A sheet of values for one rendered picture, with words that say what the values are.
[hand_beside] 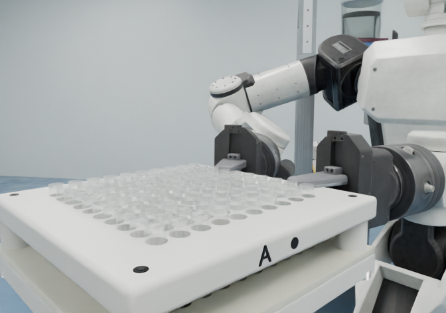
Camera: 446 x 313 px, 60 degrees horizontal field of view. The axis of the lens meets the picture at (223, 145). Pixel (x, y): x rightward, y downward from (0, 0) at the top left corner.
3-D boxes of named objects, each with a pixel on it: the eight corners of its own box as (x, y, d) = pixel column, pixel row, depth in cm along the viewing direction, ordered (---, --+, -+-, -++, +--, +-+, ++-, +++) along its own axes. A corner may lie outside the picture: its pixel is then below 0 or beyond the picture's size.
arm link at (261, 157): (271, 126, 48) (281, 122, 60) (198, 123, 51) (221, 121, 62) (267, 224, 50) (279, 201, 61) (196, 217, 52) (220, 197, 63)
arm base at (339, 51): (310, 103, 100) (338, 78, 104) (353, 122, 92) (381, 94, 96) (304, 55, 89) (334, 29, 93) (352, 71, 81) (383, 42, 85)
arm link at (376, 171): (382, 134, 36) (445, 131, 43) (304, 128, 44) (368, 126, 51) (374, 264, 37) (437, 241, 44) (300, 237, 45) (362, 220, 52)
